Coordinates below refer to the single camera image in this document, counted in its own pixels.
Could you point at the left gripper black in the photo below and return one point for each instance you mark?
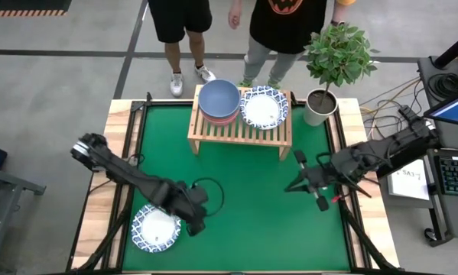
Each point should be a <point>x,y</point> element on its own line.
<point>188,200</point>

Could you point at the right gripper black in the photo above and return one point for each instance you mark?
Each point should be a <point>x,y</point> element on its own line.
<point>326,177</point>

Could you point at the blue patterned paper bowl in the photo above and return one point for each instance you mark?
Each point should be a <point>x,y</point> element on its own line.
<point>263,109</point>
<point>156,231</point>

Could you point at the pink bowl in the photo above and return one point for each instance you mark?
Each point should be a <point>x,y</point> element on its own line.
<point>223,121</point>

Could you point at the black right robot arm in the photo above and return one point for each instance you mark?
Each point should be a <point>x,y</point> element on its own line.
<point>397,147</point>

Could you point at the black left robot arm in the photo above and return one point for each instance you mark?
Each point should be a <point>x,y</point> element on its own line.
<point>125,173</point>

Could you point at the wooden slatted shelf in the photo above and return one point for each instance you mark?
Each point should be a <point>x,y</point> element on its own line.
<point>244,135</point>

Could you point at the red plastic tag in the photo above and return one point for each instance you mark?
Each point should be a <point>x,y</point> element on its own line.
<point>336,198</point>

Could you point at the green table mat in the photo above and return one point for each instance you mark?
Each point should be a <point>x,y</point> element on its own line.
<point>251,229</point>

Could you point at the white plant pot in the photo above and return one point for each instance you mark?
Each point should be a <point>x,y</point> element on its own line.
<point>314,116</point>

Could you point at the white note board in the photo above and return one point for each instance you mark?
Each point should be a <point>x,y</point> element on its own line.
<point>408,179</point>

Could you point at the green leafy plant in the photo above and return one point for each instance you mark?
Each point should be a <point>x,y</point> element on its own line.
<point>339,57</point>

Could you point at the computer desk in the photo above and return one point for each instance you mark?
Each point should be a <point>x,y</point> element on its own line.
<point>454,214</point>

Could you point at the screen with blue display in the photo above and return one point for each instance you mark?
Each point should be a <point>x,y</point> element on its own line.
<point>454,110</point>

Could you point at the person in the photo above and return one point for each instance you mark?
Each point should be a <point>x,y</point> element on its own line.
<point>179,19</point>
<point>286,23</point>

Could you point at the grey metal cart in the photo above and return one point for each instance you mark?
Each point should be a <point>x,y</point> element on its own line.
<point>7,187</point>

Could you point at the black mat with hazard stripe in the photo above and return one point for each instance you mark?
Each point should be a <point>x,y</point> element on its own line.
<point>26,5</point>

